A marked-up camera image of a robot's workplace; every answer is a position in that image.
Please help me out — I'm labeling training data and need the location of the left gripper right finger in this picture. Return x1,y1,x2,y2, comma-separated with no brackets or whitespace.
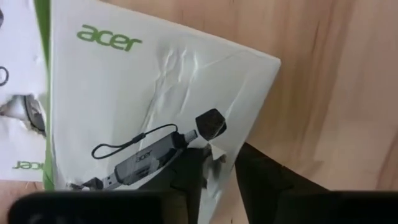
234,142,329,224

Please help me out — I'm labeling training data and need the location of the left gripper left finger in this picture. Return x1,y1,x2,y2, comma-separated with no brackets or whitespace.
139,146,209,224

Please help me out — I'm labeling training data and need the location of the white acer box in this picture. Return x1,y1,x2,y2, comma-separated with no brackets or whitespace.
0,0,47,182
33,0,282,224

